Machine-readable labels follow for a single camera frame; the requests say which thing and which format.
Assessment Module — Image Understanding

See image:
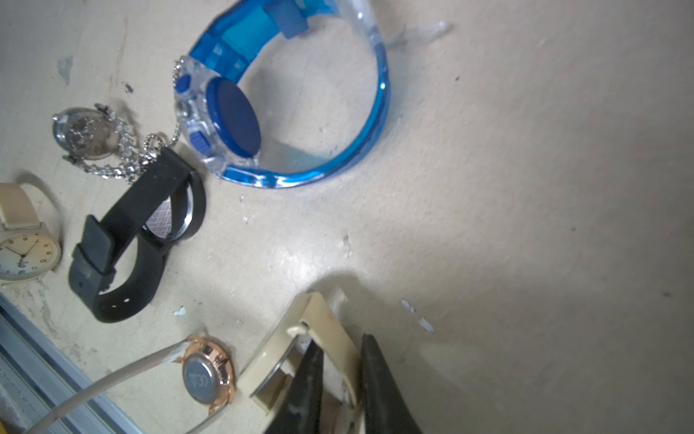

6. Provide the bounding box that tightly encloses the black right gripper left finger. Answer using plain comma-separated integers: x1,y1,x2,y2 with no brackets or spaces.
265,341,325,434

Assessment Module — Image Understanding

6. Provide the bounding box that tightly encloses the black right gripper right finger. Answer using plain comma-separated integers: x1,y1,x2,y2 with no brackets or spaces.
361,334,423,434

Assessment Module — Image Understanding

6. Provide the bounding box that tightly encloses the black leather strap watch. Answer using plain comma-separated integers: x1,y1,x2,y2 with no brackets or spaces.
69,149,206,324

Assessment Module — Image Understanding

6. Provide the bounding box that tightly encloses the beige strap triangular watch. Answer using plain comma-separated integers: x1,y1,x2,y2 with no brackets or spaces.
237,292,363,433

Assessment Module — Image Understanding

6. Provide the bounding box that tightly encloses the silver chain pocket watch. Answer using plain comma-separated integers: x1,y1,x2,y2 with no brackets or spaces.
52,104,181,184

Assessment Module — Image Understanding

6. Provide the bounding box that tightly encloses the translucent blue plastic watch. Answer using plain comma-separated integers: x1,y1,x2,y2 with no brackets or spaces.
173,1,391,189

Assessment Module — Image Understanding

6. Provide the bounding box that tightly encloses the small silver face watch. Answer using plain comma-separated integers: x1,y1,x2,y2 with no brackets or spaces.
28,335,236,433

